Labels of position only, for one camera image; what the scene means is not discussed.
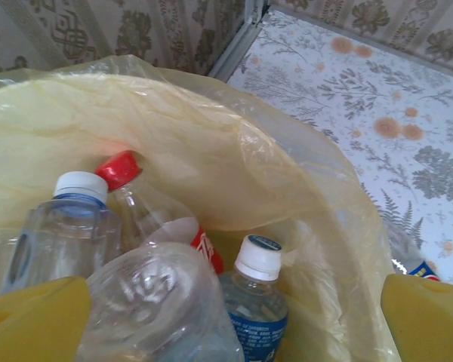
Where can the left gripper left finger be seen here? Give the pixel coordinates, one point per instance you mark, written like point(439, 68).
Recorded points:
point(34, 324)

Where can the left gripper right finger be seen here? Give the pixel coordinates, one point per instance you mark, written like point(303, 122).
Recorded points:
point(430, 324)

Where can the clear water bottle white cap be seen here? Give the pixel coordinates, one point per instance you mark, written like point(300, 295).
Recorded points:
point(68, 226)

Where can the clear plastic bottle green cap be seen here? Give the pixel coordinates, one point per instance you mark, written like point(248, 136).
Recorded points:
point(155, 301)

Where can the clear bottle red cola label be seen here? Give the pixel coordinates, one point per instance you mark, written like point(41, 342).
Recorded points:
point(121, 169)

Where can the yellow round bin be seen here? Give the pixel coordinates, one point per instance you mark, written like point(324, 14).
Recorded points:
point(173, 124)

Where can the clear bottle blue Pepsi label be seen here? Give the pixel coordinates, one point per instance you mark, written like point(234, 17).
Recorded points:
point(424, 269)

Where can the blue label bottle white cap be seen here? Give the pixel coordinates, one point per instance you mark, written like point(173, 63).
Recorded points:
point(258, 260)

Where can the aluminium left frame post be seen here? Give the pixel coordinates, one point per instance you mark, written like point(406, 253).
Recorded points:
point(241, 41)

